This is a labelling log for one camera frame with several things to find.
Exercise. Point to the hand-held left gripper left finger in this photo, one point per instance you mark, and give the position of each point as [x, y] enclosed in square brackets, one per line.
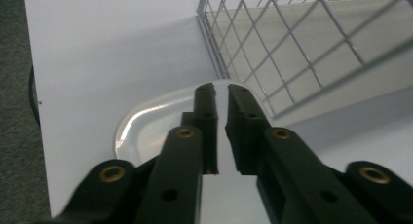
[185, 159]

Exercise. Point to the white square plastic container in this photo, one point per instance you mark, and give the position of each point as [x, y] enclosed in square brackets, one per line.
[146, 126]

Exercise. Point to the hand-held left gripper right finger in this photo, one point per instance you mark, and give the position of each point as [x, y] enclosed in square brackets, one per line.
[279, 165]

